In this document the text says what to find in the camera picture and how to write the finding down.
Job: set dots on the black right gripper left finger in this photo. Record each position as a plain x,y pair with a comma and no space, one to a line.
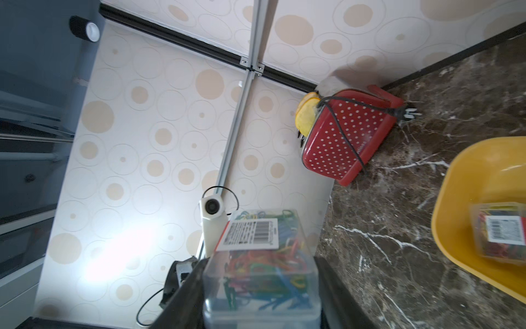
185,309

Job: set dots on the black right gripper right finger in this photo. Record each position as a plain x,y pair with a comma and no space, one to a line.
339,308

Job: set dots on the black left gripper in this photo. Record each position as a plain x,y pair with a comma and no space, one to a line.
177,274

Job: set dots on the clear paper clip box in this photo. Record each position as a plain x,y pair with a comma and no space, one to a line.
262,274
499,231

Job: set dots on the yellow plastic storage tray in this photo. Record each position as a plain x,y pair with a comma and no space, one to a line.
489,171

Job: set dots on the red polka dot toaster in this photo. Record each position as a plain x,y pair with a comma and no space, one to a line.
349,128

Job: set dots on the yellow toast slice right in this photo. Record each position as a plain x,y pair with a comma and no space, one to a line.
306,113

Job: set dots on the diagonal aluminium frame bar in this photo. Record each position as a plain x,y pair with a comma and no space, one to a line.
251,62

